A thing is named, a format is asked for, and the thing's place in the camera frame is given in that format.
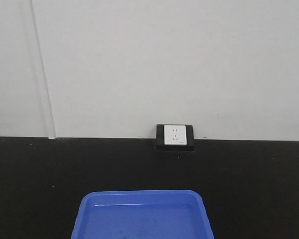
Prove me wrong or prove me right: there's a blue plastic tray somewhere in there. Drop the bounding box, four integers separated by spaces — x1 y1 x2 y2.
71 190 214 239

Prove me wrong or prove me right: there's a black socket housing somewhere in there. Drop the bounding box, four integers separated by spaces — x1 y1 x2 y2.
156 124 195 152

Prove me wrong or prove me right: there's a white wall power socket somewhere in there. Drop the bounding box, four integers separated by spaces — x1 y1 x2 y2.
163 125 187 145

